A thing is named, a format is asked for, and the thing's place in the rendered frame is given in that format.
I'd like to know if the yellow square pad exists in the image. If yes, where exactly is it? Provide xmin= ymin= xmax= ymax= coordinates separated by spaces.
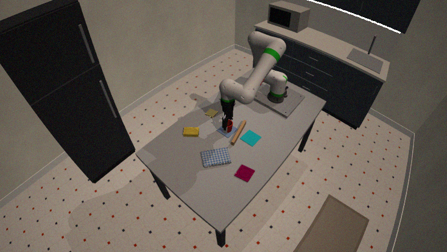
xmin=205 ymin=108 xmax=218 ymax=118

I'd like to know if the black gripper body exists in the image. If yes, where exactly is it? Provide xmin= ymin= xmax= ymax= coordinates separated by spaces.
xmin=222 ymin=107 xmax=233 ymax=117

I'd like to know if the yellow sponge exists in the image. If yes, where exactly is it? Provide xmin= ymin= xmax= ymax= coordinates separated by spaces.
xmin=183 ymin=127 xmax=199 ymax=137

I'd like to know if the red cup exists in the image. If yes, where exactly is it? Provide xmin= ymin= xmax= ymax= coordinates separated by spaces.
xmin=227 ymin=120 xmax=233 ymax=133

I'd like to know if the flat dark red square pad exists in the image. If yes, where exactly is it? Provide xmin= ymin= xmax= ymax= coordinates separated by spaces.
xmin=234 ymin=165 xmax=255 ymax=182

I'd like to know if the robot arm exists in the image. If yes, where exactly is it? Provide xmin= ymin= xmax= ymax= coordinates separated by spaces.
xmin=219 ymin=31 xmax=288 ymax=108

